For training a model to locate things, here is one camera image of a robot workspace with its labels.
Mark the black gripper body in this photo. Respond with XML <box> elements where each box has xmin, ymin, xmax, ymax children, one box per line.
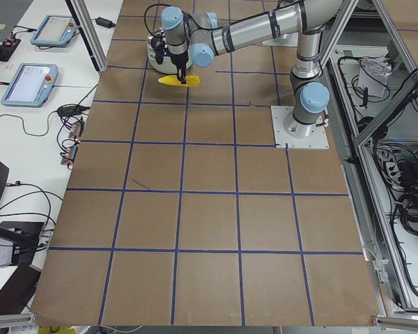
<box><xmin>170</xmin><ymin>51</ymin><xmax>189</xmax><ymax>70</ymax></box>

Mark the yellow corn cob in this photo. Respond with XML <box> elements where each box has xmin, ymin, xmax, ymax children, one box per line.
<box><xmin>157</xmin><ymin>74</ymin><xmax>200</xmax><ymax>88</ymax></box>

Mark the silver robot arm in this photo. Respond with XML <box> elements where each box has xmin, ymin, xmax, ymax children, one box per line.
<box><xmin>159</xmin><ymin>1</ymin><xmax>343</xmax><ymax>138</ymax></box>

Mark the pale green steel pot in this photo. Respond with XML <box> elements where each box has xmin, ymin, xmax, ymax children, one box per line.
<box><xmin>146</xmin><ymin>29</ymin><xmax>178</xmax><ymax>74</ymax></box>

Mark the black power adapter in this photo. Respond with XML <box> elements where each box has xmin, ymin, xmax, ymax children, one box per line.
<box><xmin>95</xmin><ymin>17</ymin><xmax>116</xmax><ymax>29</ymax></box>

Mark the upper teach pendant tablet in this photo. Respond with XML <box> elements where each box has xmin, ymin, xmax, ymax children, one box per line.
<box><xmin>30</xmin><ymin>15</ymin><xmax>77</xmax><ymax>47</ymax></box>

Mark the teach pendant tablet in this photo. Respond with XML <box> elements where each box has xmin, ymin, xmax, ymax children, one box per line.
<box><xmin>30</xmin><ymin>15</ymin><xmax>77</xmax><ymax>47</ymax></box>
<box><xmin>1</xmin><ymin>63</ymin><xmax>59</xmax><ymax>107</ymax></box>

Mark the lower teach pendant tablet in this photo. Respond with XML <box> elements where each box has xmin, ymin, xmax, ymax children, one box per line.
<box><xmin>1</xmin><ymin>63</ymin><xmax>59</xmax><ymax>107</ymax></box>

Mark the white crumpled paper box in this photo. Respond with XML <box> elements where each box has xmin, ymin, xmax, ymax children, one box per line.
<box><xmin>357</xmin><ymin>56</ymin><xmax>392</xmax><ymax>98</ymax></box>

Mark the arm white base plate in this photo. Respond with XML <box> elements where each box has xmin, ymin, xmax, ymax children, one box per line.
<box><xmin>261</xmin><ymin>33</ymin><xmax>298</xmax><ymax>47</ymax></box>
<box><xmin>271</xmin><ymin>106</ymin><xmax>330</xmax><ymax>150</ymax></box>

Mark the aluminium frame post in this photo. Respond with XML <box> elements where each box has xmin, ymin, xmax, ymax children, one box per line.
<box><xmin>65</xmin><ymin>0</ymin><xmax>108</xmax><ymax>72</ymax></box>

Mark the black camera stand base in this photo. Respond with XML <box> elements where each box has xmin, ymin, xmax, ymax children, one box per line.
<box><xmin>0</xmin><ymin>221</ymin><xmax>44</xmax><ymax>267</ymax></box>

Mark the black cable bundle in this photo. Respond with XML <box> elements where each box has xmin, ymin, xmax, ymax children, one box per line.
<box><xmin>386</xmin><ymin>163</ymin><xmax>418</xmax><ymax>237</ymax></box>

